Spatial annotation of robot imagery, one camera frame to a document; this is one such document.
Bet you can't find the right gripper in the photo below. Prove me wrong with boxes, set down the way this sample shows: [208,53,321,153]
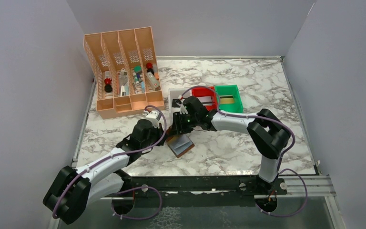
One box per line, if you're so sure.
[169,111,199,137]

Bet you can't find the brown leather card holder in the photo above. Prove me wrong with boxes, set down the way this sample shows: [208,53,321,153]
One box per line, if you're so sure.
[166,135,195,158]

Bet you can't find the white plastic bin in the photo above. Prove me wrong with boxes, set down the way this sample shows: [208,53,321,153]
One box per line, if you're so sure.
[168,88,190,121]

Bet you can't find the red plastic bin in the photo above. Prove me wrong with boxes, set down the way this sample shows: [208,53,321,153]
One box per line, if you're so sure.
[191,86,218,111]

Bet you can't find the green plastic bin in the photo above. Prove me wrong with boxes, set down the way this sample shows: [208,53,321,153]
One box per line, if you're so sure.
[215,84,244,113]

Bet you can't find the orange desk organizer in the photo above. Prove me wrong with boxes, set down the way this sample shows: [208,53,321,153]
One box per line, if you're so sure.
[83,27,165,119]

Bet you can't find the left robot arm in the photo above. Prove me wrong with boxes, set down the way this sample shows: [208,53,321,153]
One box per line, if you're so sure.
[43,114,165,224]

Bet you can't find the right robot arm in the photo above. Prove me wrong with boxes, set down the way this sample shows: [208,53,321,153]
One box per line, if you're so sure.
[167,96,291,194]

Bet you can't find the black card in white bin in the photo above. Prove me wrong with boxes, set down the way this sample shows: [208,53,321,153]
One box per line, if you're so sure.
[171,98,182,108]

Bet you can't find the silver card in red bin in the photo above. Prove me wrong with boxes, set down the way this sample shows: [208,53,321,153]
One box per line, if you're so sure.
[198,96,213,105]

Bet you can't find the gold card in green bin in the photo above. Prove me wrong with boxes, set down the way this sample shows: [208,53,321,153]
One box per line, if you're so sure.
[220,96,235,104]

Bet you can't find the red black stamp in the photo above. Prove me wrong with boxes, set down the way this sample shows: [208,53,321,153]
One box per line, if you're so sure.
[104,78,112,93]

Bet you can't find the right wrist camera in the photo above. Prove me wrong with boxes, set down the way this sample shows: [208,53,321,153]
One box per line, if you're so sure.
[177,100,189,115]

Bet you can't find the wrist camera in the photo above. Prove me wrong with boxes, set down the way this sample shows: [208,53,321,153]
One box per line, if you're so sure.
[144,110,162,129]
[177,100,189,115]

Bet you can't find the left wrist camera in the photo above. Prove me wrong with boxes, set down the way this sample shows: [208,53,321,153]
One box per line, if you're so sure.
[144,110,162,129]

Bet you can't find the black mounting rail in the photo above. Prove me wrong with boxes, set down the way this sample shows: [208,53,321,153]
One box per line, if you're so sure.
[101,174,332,209]

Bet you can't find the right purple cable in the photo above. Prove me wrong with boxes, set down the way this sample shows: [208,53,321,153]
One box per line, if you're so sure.
[178,86,309,219]

